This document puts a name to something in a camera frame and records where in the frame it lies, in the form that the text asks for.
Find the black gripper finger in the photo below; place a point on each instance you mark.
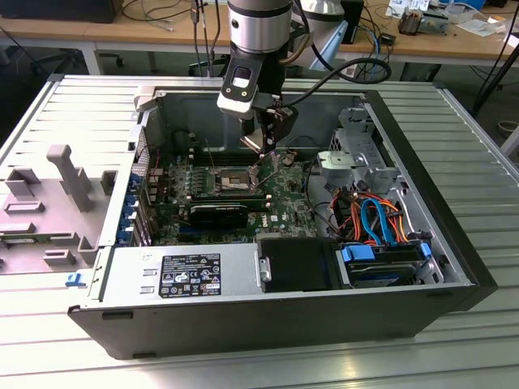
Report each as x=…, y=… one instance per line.
x=251, y=123
x=280, y=123

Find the silver CPU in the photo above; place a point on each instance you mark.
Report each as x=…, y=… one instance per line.
x=251, y=142

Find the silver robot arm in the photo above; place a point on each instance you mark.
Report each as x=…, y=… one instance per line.
x=259, y=24

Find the black RAM slot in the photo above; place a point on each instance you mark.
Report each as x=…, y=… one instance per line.
x=227, y=197
x=227, y=149
x=227, y=159
x=227, y=163
x=227, y=154

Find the CPU socket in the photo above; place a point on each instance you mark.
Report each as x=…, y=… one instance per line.
x=235, y=180

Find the blue expansion slot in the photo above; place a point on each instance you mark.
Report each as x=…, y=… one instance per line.
x=202, y=236

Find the round coin battery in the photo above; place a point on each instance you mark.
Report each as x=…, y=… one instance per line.
x=288, y=159

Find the green motherboard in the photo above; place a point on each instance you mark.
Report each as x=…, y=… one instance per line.
x=284, y=194

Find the metal disk bay cage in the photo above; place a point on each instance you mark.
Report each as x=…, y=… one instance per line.
x=357, y=129

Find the white board sticker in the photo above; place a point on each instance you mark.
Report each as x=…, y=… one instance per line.
x=275, y=219

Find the black graphics card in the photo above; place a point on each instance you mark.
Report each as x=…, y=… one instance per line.
x=219, y=216

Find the tall black box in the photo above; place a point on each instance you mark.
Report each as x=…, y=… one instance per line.
x=353, y=20

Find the small black adapter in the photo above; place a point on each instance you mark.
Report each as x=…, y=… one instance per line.
x=387, y=38

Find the blue card retainer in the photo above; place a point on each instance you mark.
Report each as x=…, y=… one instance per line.
x=129, y=202

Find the small silver metal latch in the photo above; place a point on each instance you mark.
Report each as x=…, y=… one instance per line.
x=265, y=269

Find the small electronic device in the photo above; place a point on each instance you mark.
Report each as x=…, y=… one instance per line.
x=409, y=22

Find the white printed boxes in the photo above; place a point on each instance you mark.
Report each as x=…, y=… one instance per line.
x=405, y=6

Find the hard disk in blue carrier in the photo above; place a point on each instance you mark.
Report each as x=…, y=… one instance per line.
x=357, y=254

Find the black power supply label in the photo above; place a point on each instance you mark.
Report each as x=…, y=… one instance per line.
x=190, y=275

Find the grey power supply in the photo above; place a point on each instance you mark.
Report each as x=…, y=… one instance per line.
x=129, y=279

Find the black open PC case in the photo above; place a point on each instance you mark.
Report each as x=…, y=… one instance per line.
x=243, y=324

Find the wooden desk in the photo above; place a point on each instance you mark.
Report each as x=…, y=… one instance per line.
x=61, y=32

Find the wide black box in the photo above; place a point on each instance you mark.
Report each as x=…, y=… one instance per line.
x=61, y=10

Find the grey parts rack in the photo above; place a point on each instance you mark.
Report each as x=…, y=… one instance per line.
x=48, y=227

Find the green RAM stick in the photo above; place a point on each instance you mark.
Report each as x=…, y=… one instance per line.
x=18, y=241

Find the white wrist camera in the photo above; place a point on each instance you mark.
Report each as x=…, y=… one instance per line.
x=237, y=105

